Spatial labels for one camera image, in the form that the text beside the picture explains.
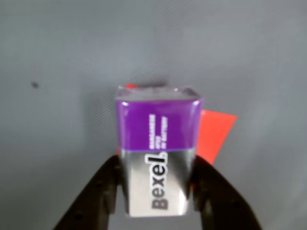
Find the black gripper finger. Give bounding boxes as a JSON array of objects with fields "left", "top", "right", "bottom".
[
  {"left": 190, "top": 154, "right": 264, "bottom": 230},
  {"left": 54, "top": 154, "right": 129, "bottom": 230}
]

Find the purple silver Bexel battery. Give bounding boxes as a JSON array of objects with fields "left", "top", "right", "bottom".
[{"left": 114, "top": 84, "right": 205, "bottom": 218}]

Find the grey foam mat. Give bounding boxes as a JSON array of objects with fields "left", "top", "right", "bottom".
[{"left": 0, "top": 0, "right": 307, "bottom": 230}]

